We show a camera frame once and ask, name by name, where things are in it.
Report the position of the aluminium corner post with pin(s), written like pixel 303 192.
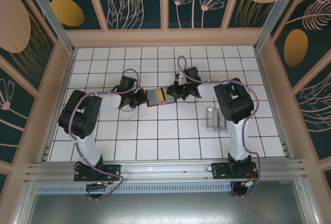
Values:
pixel 275 14
pixel 53 19

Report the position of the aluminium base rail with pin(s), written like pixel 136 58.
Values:
pixel 165 168

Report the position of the red card holder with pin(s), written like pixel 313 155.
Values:
pixel 169 101

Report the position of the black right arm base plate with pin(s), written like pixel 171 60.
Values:
pixel 219 171

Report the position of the grey metal sheet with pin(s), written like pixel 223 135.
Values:
pixel 165 208

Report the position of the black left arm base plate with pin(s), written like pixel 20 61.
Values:
pixel 113 169

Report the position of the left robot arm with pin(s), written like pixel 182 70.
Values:
pixel 88 151

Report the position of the blue credit card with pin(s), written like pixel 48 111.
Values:
pixel 152 97

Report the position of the clear acrylic card box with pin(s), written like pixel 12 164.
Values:
pixel 210 123

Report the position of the aluminium side rail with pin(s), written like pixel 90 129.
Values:
pixel 265 79
pixel 66 79

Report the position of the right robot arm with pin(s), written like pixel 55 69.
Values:
pixel 207 90

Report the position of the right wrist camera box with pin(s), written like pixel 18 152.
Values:
pixel 181 77

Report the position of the small electronics board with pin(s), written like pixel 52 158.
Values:
pixel 249 183

